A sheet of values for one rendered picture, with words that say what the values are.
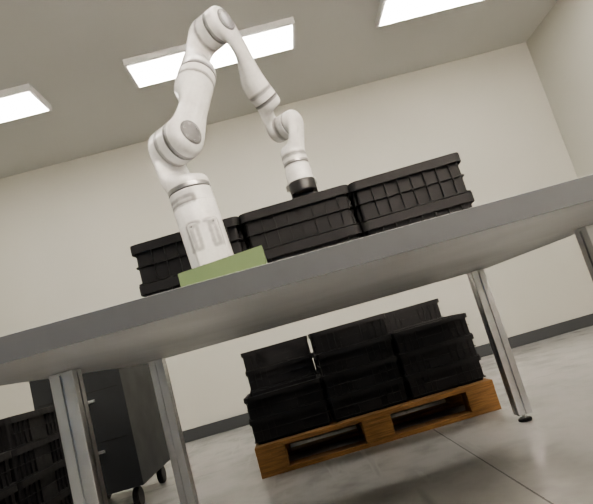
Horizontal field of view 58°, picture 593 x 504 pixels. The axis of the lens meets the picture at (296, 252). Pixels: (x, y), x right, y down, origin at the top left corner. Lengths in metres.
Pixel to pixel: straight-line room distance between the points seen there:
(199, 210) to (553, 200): 0.65
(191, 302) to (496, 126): 4.93
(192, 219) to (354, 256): 0.41
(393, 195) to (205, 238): 0.54
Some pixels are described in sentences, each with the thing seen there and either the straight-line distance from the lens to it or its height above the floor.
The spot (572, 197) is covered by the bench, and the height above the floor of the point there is 0.67.
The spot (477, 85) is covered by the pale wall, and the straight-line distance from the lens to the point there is 5.68.
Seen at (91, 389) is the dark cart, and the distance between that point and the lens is 2.94.
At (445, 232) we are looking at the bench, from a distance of 0.85.
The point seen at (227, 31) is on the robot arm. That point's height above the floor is 1.37.
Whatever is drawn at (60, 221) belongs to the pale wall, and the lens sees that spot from 5.38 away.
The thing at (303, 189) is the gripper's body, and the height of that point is 0.96.
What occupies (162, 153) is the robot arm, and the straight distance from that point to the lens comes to 1.17.
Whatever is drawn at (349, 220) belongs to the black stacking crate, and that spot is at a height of 0.84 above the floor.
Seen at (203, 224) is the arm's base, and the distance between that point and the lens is 1.09.
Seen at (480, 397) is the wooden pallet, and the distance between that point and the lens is 2.81.
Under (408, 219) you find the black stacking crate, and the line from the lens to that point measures 1.39.
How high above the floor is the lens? 0.58
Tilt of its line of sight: 9 degrees up
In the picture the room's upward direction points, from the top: 16 degrees counter-clockwise
